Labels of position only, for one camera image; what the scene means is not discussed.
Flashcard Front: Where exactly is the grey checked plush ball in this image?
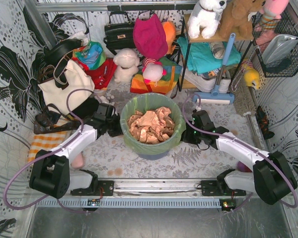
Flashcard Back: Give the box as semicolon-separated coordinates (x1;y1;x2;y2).
209;42;225;60

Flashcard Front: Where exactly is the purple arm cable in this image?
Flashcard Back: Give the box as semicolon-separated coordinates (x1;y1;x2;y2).
2;88;107;211
182;93;298;208

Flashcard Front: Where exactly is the black leather handbag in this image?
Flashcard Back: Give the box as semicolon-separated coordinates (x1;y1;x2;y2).
103;11;136;55

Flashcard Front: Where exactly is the white shoe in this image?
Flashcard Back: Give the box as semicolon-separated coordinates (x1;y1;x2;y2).
184;71;231;93

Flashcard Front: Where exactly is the purple red plush toy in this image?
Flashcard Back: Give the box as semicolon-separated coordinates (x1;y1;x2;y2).
236;162;252;173

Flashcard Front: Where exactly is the pink plush toy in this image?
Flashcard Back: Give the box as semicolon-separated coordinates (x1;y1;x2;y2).
259;0;289;29

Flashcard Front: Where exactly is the black wire basket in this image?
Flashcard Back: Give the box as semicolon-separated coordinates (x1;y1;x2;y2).
252;12;298;78

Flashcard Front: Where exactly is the cream canvas tote bag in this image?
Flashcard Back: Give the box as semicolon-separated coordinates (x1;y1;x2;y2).
37;59;95;115

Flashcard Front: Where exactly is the silver foil pouch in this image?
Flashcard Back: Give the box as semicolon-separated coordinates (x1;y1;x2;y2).
262;34;298;64

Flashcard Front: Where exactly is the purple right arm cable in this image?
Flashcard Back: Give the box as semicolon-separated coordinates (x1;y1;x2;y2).
182;93;298;208

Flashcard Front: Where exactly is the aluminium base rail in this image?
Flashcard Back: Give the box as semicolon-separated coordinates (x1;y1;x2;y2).
36;177;246;211

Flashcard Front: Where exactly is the green plastic trash bag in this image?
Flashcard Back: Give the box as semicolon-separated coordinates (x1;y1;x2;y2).
120;93;186;157

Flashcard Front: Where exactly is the orange plush toy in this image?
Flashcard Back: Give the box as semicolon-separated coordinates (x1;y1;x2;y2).
162;21;176;55

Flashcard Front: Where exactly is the red folded cloth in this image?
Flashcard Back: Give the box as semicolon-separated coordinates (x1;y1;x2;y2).
85;58;117;90

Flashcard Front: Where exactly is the white grey plush dog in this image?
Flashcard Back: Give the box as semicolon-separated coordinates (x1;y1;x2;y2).
188;0;227;39

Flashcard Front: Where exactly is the white fluffy plush dog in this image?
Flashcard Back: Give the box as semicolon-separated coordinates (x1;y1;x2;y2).
113;48;140;83

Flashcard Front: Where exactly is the wooden metal shelf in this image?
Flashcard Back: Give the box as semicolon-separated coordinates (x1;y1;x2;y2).
177;14;253;91

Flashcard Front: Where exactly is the pink cylindrical pillow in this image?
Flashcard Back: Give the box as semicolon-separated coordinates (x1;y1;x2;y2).
71;152;85;170

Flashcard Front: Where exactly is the orange white checkered cloth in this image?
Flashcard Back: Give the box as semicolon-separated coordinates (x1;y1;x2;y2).
27;131;68;162

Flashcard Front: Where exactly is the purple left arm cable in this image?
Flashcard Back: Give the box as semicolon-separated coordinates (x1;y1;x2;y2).
2;88;107;211

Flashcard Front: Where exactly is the black orange butterfly toy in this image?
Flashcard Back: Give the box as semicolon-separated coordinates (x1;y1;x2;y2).
255;106;275;140

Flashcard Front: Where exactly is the brown patterned leather bag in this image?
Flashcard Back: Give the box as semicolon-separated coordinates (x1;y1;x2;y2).
34;104;79;134

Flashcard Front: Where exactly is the white pink plush doll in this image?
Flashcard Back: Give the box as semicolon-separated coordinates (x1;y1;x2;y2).
142;58;167;84

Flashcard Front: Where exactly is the yellow plush duck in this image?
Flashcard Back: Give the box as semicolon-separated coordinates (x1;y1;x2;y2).
241;60;260;90

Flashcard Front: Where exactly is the teal folded cloth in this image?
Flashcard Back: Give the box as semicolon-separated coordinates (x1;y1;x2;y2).
177;37;241;74

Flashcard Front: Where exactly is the magenta cloth bag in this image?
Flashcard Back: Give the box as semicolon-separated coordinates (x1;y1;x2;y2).
133;14;168;60

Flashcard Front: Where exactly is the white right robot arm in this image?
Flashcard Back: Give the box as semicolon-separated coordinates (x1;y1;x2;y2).
186;110;298;208

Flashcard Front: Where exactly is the crumpled brown printed paper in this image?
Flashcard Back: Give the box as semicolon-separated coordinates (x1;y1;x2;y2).
127;107;175;144

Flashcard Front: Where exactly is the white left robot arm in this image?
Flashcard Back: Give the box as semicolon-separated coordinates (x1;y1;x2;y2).
29;103;121;199

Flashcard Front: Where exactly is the blue plastic trash bin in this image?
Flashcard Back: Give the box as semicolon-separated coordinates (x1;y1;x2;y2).
135;145;171;160

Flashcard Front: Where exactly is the brown teddy bear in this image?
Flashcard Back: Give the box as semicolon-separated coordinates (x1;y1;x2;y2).
219;0;266;39

